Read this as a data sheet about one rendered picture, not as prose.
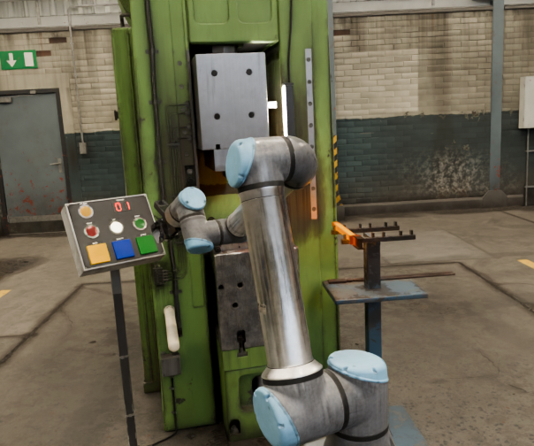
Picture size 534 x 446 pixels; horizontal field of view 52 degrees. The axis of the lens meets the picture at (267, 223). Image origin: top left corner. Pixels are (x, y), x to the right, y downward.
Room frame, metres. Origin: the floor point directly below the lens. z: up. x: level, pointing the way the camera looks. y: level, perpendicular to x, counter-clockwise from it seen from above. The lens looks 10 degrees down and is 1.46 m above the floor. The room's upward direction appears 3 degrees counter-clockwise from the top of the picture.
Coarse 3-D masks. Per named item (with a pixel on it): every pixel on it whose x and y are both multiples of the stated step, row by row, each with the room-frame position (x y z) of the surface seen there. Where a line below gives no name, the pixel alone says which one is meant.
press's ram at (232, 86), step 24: (192, 72) 2.56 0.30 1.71; (216, 72) 2.39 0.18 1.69; (240, 72) 2.41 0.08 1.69; (264, 72) 2.43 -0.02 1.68; (216, 96) 2.38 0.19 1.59; (240, 96) 2.41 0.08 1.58; (264, 96) 2.43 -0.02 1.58; (216, 120) 2.38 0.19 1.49; (240, 120) 2.41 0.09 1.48; (264, 120) 2.43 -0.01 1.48; (216, 144) 2.52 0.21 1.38
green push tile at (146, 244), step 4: (144, 236) 2.17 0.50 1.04; (148, 236) 2.18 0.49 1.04; (152, 236) 2.19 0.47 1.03; (136, 240) 2.15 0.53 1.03; (140, 240) 2.15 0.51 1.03; (144, 240) 2.16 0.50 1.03; (148, 240) 2.17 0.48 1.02; (152, 240) 2.18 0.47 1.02; (140, 244) 2.14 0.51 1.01; (144, 244) 2.15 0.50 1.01; (148, 244) 2.16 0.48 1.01; (152, 244) 2.17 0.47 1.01; (140, 248) 2.13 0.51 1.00; (144, 248) 2.14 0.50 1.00; (148, 248) 2.15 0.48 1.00; (152, 248) 2.16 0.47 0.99; (156, 248) 2.17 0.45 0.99; (140, 252) 2.13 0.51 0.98; (144, 252) 2.13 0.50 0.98; (148, 252) 2.14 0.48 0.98; (152, 252) 2.15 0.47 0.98
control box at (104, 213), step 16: (64, 208) 2.10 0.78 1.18; (96, 208) 2.14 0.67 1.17; (112, 208) 2.18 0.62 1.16; (128, 208) 2.21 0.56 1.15; (144, 208) 2.25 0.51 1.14; (80, 224) 2.07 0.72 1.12; (96, 224) 2.11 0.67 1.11; (128, 224) 2.17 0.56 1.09; (80, 240) 2.04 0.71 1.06; (96, 240) 2.07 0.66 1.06; (112, 240) 2.10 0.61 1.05; (80, 256) 2.00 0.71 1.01; (112, 256) 2.06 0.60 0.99; (144, 256) 2.13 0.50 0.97; (160, 256) 2.17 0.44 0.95; (80, 272) 2.01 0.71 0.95; (96, 272) 2.05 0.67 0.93
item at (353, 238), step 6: (336, 222) 2.51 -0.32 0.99; (336, 228) 2.44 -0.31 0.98; (342, 228) 2.35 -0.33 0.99; (342, 234) 2.32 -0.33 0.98; (348, 234) 2.23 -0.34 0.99; (354, 234) 2.23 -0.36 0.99; (354, 240) 2.16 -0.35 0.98; (360, 240) 2.08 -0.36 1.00; (354, 246) 2.13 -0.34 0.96; (360, 246) 2.08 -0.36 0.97
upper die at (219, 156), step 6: (204, 150) 2.75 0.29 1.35; (210, 150) 2.48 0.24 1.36; (216, 150) 2.38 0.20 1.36; (222, 150) 2.39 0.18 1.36; (204, 156) 2.77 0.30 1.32; (210, 156) 2.50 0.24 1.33; (216, 156) 2.38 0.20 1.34; (222, 156) 2.39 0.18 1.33; (210, 162) 2.52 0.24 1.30; (216, 162) 2.38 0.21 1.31; (222, 162) 2.39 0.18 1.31; (210, 168) 2.53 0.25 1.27; (216, 168) 2.38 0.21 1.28; (222, 168) 2.39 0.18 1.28
